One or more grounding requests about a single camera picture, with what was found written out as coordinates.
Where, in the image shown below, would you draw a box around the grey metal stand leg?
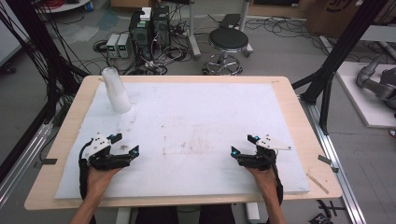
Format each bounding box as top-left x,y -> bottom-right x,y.
186,0 -> 203,61
238,0 -> 254,59

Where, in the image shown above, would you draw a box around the black round stool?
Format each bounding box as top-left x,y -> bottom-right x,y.
203,27 -> 250,76

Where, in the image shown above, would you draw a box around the tangle of floor cables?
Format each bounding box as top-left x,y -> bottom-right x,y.
92,12 -> 331,77

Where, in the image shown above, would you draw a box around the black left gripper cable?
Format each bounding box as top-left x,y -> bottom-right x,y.
78,139 -> 94,201

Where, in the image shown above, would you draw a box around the black metal frame stand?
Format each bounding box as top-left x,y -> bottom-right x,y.
291,0 -> 390,135
0,0 -> 90,185

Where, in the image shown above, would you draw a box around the thin wooden stick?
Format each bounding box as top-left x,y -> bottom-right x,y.
305,172 -> 331,195

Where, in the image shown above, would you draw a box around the person's right hand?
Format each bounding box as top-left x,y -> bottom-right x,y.
244,167 -> 278,202

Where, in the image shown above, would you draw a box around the black flat floor device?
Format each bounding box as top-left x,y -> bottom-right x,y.
219,13 -> 248,30

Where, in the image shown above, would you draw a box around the light wooden table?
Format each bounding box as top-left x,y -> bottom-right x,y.
23,75 -> 343,212

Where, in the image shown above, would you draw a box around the stack of translucent plastic cups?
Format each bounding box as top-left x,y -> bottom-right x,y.
101,66 -> 133,114

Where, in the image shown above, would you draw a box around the white table leg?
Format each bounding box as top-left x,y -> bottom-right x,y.
245,202 -> 262,224
115,206 -> 134,224

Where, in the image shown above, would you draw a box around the round white table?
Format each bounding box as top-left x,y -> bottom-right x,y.
35,0 -> 93,14

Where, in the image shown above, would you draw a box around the small white box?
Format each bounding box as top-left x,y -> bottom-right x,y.
139,7 -> 153,22

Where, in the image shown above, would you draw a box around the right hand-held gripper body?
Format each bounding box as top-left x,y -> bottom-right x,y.
237,133 -> 292,172

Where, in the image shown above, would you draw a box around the black computer tower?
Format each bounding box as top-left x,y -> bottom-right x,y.
128,10 -> 154,63
151,5 -> 172,49

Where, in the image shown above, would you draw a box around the brown cardboard box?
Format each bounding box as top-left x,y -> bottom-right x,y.
305,0 -> 396,39

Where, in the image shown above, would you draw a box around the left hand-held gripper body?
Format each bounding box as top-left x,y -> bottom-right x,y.
82,133 -> 132,172

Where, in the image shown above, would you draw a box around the aluminium floor rail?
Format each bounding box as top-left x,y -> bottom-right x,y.
299,95 -> 369,224
0,121 -> 54,208

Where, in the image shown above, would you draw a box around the person's left hand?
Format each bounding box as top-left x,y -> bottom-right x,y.
87,167 -> 122,200

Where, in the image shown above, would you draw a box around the black parts on floor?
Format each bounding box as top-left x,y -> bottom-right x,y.
308,199 -> 347,224

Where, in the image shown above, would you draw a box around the grey bench power supply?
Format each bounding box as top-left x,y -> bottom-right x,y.
106,33 -> 121,60
117,33 -> 132,60

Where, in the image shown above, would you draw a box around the person's legs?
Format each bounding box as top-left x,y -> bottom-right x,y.
134,204 -> 236,224

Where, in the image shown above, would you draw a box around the white floor board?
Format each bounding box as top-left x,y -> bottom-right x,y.
335,61 -> 396,130

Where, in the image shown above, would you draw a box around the white foam mat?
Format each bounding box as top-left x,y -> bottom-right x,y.
54,81 -> 311,201

